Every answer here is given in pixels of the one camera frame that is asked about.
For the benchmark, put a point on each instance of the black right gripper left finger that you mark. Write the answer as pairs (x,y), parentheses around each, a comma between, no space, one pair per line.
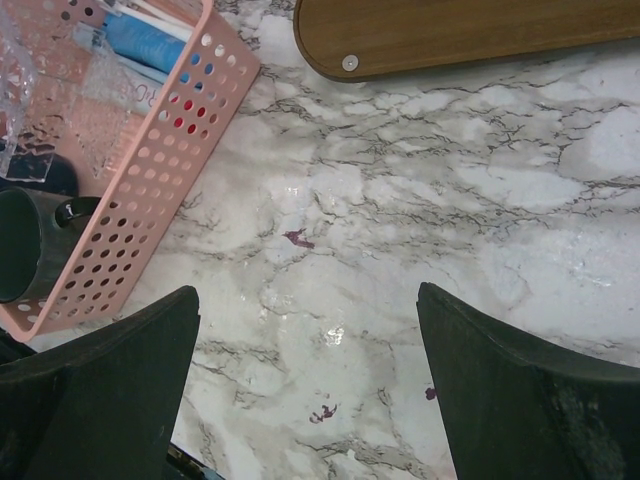
(104,405)

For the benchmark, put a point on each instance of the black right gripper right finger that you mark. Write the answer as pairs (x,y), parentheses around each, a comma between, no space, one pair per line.
(515,406)

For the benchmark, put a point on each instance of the dark green ceramic mug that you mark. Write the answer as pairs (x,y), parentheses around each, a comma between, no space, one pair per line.
(39,232)

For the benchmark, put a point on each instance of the pink perforated plastic basket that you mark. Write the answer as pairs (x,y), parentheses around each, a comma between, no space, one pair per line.
(161,163)

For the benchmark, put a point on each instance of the brown oval wooden tray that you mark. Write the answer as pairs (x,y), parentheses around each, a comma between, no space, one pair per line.
(352,41)

